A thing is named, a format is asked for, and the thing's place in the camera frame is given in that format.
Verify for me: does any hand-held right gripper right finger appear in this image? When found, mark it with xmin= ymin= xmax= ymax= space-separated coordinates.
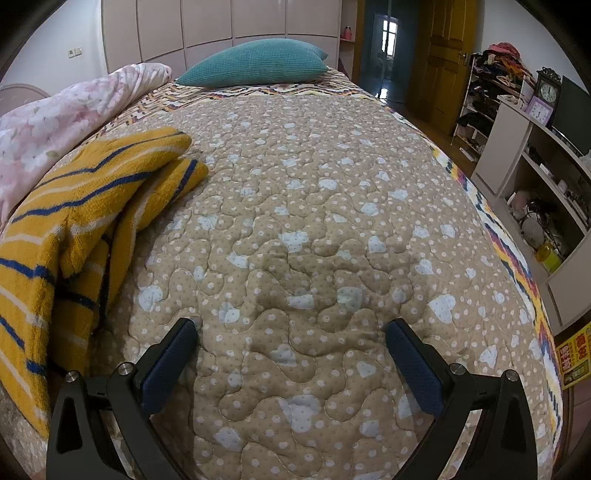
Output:
xmin=385 ymin=318 xmax=539 ymax=480

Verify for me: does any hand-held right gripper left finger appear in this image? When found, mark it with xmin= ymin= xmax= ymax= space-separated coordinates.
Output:
xmin=46 ymin=318 xmax=199 ymax=480

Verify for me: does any yellow striped knit sweater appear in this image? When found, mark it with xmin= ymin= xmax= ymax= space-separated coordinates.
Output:
xmin=0 ymin=127 xmax=210 ymax=439

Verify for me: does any pile of clothes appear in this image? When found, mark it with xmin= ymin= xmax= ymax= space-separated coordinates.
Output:
xmin=473 ymin=41 xmax=539 ymax=89

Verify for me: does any yellow red printed box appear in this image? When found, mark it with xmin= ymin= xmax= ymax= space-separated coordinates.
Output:
xmin=554 ymin=320 xmax=591 ymax=391

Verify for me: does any yellow jar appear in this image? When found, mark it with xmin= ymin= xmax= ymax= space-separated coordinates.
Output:
xmin=536 ymin=242 xmax=563 ymax=273

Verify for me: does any beige quilted bedspread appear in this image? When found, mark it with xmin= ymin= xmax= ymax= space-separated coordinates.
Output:
xmin=0 ymin=69 xmax=566 ymax=480

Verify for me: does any white shelf unit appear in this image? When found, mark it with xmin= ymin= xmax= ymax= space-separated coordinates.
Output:
xmin=470 ymin=95 xmax=591 ymax=340

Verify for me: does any shoe rack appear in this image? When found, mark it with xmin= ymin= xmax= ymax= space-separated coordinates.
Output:
xmin=450 ymin=65 xmax=527 ymax=163

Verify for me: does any pink floral duvet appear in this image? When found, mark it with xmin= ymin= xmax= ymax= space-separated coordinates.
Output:
xmin=0 ymin=62 xmax=174 ymax=223

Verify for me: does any pink square clock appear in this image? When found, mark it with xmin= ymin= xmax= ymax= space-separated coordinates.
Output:
xmin=526 ymin=95 xmax=553 ymax=125

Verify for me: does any black television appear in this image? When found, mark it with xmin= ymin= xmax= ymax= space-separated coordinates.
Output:
xmin=551 ymin=76 xmax=591 ymax=156

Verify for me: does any yellow wooden door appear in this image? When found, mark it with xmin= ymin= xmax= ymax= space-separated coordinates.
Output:
xmin=406 ymin=0 xmax=479 ymax=136

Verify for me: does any ornate dark table clock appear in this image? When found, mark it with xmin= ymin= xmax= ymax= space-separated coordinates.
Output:
xmin=534 ymin=67 xmax=562 ymax=127

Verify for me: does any pale bed headboard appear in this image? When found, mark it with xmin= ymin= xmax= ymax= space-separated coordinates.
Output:
xmin=0 ymin=83 xmax=52 ymax=119

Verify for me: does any teal pillow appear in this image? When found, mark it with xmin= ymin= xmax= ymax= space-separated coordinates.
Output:
xmin=175 ymin=38 xmax=330 ymax=88

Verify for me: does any white wardrobe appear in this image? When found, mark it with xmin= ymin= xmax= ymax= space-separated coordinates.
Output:
xmin=100 ymin=0 xmax=343 ymax=75

